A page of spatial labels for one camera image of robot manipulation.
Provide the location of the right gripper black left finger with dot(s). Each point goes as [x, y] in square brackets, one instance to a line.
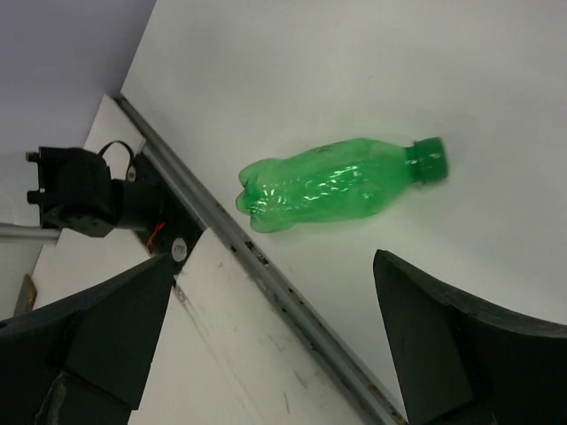
[86, 358]

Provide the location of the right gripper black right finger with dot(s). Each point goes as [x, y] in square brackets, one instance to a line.
[463, 360]

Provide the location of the green plastic bottle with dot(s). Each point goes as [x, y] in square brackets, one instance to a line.
[347, 180]

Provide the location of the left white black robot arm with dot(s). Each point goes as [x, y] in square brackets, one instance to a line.
[76, 191]

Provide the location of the aluminium rail front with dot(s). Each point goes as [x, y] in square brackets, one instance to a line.
[359, 388]

